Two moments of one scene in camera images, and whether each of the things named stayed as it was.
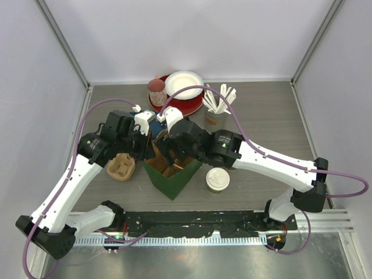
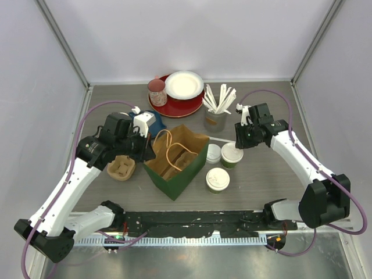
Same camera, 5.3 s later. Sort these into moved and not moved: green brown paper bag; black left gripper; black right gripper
Moved: black right gripper
Not moved: black left gripper; green brown paper bag
